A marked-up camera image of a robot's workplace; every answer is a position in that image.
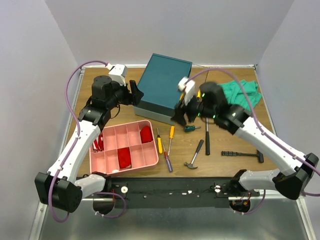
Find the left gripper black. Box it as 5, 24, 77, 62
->
106, 77, 145, 110

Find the orange yellow screwdriver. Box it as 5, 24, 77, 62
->
167, 125, 175, 155

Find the stubby green screwdriver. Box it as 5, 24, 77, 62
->
183, 125, 201, 133

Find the teal drawer box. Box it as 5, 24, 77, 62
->
133, 53, 193, 125

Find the yellow black screwdriver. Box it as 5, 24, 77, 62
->
156, 128, 163, 154

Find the purple red screwdriver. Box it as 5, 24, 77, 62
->
162, 143, 173, 173

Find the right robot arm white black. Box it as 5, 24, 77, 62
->
171, 78, 319, 200

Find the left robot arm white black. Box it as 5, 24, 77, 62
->
34, 75, 144, 214

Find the red sock top right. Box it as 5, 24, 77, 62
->
140, 125, 153, 144

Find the pink divided tray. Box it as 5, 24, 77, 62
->
89, 120, 159, 176

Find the black rubber mallet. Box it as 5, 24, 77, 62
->
221, 150, 265, 163

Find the green cloth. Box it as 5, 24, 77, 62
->
217, 79, 263, 111

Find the red sock bottom middle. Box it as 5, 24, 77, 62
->
117, 147, 132, 169

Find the red white striped sock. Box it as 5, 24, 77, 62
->
92, 133, 104, 153

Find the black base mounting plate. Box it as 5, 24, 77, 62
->
107, 177, 260, 209

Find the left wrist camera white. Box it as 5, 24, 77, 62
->
106, 63, 128, 86

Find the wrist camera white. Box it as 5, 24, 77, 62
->
106, 63, 128, 86
177, 76, 196, 106

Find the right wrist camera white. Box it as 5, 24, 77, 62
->
177, 76, 196, 106

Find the claw hammer black handle upright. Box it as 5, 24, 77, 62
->
205, 118, 211, 156

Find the claw hammer grey handle lower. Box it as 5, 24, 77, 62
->
184, 139, 204, 170

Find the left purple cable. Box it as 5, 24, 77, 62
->
47, 59, 127, 223

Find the aluminium rail frame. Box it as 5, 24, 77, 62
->
28, 67, 317, 240

